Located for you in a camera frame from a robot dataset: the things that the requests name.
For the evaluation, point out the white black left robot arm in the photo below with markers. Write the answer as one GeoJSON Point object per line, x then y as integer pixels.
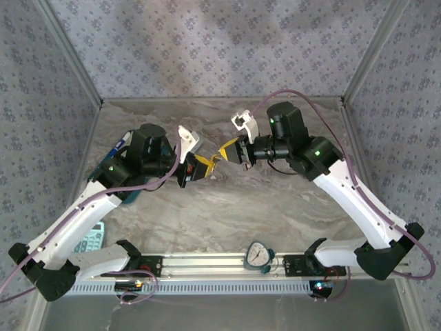
{"type": "Point", "coordinates": [69, 220]}

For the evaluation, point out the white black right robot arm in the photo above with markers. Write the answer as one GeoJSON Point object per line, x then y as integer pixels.
{"type": "Point", "coordinates": [361, 207]}

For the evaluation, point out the blue pen-like tool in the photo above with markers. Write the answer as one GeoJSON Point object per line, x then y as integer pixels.
{"type": "Point", "coordinates": [119, 146]}

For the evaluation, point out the teal analog timer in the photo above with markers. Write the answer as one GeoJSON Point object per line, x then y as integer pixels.
{"type": "Point", "coordinates": [256, 257]}

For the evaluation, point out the light teal calculator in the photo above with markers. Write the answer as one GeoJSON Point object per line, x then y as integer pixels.
{"type": "Point", "coordinates": [90, 239]}

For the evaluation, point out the small circuit board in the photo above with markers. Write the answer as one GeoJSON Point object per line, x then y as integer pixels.
{"type": "Point", "coordinates": [322, 288]}
{"type": "Point", "coordinates": [129, 285]}

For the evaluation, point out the aluminium mounting rail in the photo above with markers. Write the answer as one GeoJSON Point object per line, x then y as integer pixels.
{"type": "Point", "coordinates": [206, 263]}

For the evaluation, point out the aluminium frame post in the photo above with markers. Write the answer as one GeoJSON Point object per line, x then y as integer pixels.
{"type": "Point", "coordinates": [373, 51]}
{"type": "Point", "coordinates": [74, 57]}

